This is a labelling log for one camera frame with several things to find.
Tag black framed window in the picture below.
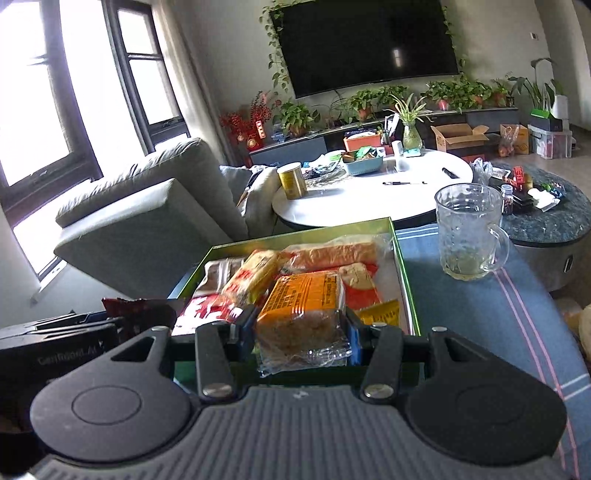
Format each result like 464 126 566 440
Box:
102 0 188 153
0 0 107 282

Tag yellow striped snack packet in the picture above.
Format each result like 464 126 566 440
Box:
358 299 402 329

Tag green cardboard box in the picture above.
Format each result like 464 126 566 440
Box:
167 217 422 384

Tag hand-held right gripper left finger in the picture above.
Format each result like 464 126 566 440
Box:
92 305 260 401

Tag small red box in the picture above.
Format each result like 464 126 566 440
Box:
510 165 534 191

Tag red orange snack packet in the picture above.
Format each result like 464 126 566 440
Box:
339 262 384 308

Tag bagged bread slices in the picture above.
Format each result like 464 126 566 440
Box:
279 240 379 274

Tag glass mug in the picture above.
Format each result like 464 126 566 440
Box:
435 183 511 281

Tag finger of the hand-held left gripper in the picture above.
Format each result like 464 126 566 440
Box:
34 312 126 334

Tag orange red cracker packet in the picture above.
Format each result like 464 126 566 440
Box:
221 249 281 321

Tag white round table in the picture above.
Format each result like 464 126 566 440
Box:
271 148 474 229

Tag grey armchair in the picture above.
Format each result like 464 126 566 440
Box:
53 137 278 287

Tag pale yellow bag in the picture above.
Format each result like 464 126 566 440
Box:
556 299 591 344

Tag clear storage bin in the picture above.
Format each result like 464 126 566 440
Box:
527 129 574 160

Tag red flower decoration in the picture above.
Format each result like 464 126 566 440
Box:
218 91 274 152

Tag clear plastic bag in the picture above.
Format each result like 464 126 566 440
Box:
470 157 494 186

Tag light blue tray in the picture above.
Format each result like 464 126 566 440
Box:
342 154 385 176

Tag dark stone round table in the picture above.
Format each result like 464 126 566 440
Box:
471 162 591 292

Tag pale curtain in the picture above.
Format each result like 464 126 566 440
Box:
152 0 241 162

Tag row of potted plants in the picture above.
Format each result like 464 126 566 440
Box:
272 76 513 137

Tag tall plant in white pot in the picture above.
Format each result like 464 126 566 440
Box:
508 58 571 121

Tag white cushion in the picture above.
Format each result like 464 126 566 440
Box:
221 165 281 236

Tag yellow can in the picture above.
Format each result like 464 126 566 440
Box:
277 162 308 200

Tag orange box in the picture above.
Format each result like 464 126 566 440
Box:
342 130 384 152

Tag dark television cabinet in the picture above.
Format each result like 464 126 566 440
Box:
249 106 520 169

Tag green and black box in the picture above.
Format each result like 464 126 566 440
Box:
527 108 565 133

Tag black television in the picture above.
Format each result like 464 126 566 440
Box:
270 0 460 99

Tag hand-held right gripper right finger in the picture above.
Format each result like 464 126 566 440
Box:
344 309 504 401

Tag open cardboard box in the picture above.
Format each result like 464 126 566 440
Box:
431 124 490 153

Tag pile of small wrappers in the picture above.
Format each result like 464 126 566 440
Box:
302 154 346 186

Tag glass vase with spider plant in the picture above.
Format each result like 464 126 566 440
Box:
385 92 430 151

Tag orange plastic bag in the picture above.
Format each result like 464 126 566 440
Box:
498 124 531 156

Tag orange label cake packet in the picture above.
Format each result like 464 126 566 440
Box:
255 271 355 377

